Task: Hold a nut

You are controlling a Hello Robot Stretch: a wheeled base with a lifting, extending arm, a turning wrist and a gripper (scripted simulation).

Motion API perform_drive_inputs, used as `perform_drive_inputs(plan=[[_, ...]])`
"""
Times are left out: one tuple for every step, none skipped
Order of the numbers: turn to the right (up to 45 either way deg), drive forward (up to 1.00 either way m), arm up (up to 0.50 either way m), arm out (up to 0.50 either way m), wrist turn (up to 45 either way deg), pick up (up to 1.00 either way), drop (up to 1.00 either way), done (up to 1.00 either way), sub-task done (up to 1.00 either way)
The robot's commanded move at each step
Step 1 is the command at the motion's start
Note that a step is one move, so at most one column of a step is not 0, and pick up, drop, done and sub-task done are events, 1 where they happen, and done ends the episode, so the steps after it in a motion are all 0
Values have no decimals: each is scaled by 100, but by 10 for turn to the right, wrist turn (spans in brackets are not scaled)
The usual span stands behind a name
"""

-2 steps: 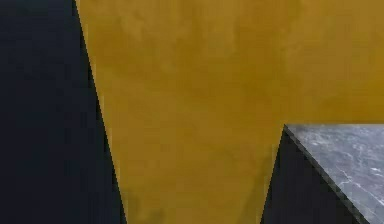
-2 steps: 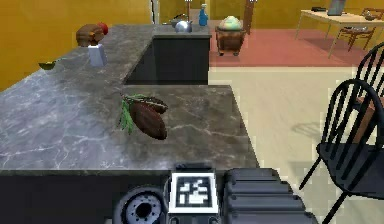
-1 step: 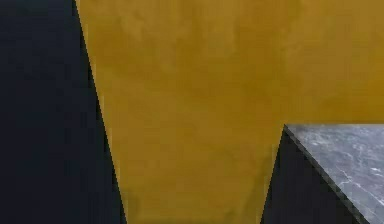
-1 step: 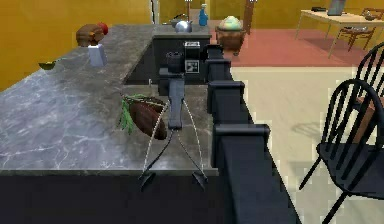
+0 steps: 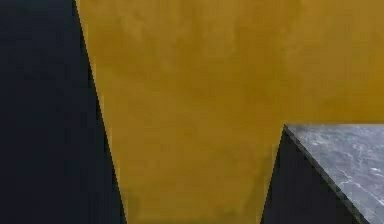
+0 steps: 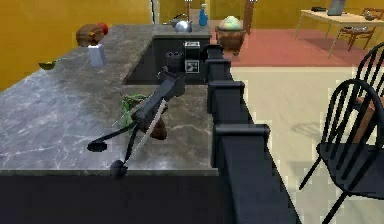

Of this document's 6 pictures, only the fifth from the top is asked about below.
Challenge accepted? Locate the tall black cupboard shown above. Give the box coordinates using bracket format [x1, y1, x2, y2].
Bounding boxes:
[0, 0, 128, 224]

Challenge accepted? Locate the black cabinet with marble top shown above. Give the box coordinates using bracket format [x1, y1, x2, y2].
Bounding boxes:
[259, 123, 384, 224]

